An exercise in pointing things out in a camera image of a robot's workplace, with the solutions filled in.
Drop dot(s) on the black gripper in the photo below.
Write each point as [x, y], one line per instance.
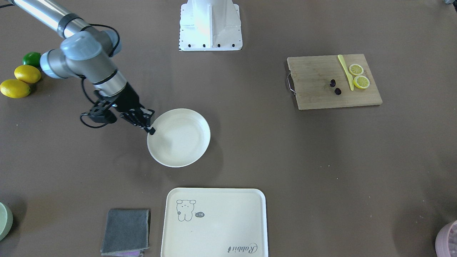
[129, 101]

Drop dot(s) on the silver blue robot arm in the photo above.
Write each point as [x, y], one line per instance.
[86, 53]

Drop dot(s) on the cream rectangular tray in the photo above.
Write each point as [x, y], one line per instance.
[215, 222]

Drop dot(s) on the cream round plate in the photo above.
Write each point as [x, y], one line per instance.
[181, 137]

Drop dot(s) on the yellow lemon near lime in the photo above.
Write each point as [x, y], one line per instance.
[27, 73]

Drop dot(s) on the grey folded cloth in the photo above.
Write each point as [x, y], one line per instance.
[126, 233]

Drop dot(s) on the green lime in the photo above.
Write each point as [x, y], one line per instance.
[32, 59]

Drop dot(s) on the yellow lemon outer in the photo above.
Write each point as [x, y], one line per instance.
[15, 88]

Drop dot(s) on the mint green bowl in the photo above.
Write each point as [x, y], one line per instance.
[6, 220]

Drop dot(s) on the yellow plastic knife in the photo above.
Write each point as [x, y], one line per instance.
[349, 76]

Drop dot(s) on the wooden cutting board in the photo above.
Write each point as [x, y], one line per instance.
[320, 82]

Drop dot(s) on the lemon slice upper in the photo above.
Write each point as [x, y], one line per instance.
[356, 69]

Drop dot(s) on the lemon slice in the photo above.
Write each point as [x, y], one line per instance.
[361, 82]
[356, 69]

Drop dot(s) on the lemon slice lower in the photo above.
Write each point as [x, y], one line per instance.
[361, 82]

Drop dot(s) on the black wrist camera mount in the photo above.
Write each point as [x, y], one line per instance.
[101, 113]

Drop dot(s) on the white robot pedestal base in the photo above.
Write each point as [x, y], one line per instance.
[210, 25]

